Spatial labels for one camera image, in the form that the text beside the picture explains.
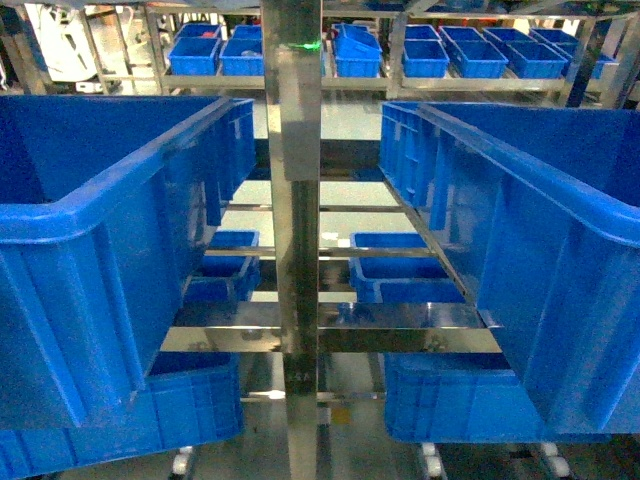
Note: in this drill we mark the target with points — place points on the blue bin lower left front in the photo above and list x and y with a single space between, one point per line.
191 399

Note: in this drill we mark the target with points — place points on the blue bin upper left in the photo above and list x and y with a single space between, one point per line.
107 207

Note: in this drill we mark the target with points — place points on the steel shelving rack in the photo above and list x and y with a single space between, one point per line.
297 324

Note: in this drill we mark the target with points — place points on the blue bin lower right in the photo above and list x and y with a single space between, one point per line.
463 398

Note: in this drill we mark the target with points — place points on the white floor machine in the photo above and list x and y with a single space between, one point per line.
63 43

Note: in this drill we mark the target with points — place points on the large blue bin right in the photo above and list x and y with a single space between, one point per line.
537 212

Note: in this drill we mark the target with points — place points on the far steel shelf rack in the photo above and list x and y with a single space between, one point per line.
392 81

